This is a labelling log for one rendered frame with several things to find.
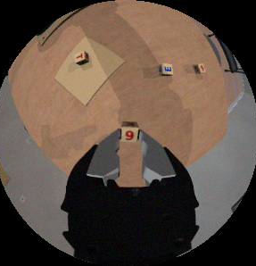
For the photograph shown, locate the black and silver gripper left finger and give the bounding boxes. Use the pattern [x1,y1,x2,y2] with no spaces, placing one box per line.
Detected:
[61,129,121,212]

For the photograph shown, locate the tan square mat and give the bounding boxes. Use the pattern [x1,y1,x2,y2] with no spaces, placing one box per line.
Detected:
[55,37,125,105]

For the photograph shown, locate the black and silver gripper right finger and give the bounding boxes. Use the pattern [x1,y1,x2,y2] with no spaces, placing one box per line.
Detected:
[137,129,199,208]

